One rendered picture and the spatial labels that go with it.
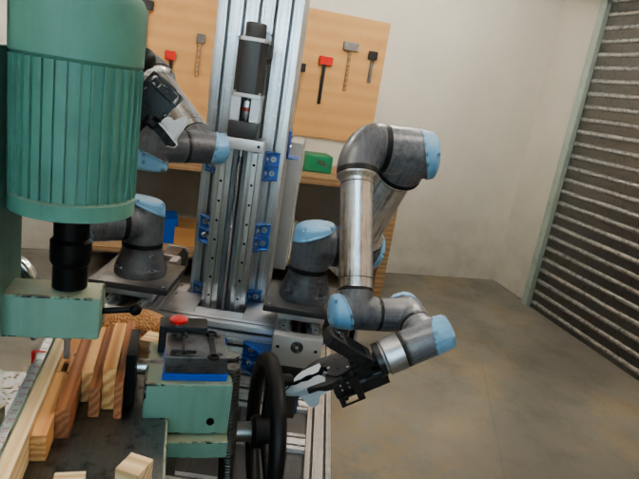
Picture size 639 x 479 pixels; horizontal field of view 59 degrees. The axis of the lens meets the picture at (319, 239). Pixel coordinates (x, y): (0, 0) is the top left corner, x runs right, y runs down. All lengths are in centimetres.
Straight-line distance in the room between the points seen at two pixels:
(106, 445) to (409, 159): 86
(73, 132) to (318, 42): 360
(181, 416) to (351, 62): 369
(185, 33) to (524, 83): 269
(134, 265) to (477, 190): 371
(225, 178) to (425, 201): 324
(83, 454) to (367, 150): 82
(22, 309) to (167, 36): 340
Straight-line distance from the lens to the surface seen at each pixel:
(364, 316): 120
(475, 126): 486
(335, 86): 436
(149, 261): 170
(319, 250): 160
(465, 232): 502
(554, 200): 464
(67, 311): 94
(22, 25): 84
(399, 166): 133
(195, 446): 96
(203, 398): 94
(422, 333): 117
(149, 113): 110
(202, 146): 133
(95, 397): 94
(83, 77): 81
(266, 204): 179
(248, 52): 165
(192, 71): 420
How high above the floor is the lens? 143
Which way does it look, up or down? 15 degrees down
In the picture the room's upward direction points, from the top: 9 degrees clockwise
